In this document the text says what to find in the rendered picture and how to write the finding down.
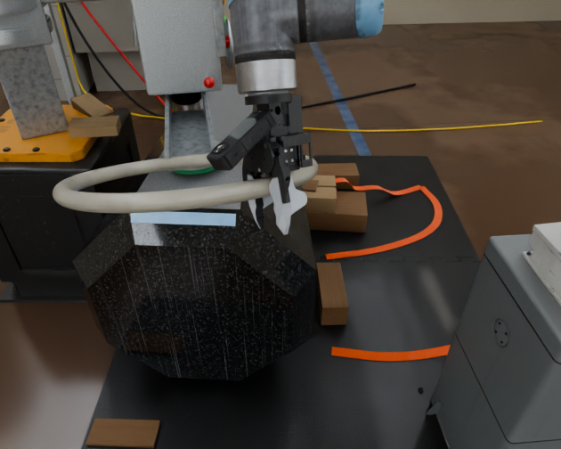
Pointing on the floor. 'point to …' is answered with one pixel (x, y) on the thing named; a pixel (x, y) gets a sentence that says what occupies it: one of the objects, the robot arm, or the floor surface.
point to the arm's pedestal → (510, 361)
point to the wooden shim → (124, 433)
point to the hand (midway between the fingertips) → (268, 224)
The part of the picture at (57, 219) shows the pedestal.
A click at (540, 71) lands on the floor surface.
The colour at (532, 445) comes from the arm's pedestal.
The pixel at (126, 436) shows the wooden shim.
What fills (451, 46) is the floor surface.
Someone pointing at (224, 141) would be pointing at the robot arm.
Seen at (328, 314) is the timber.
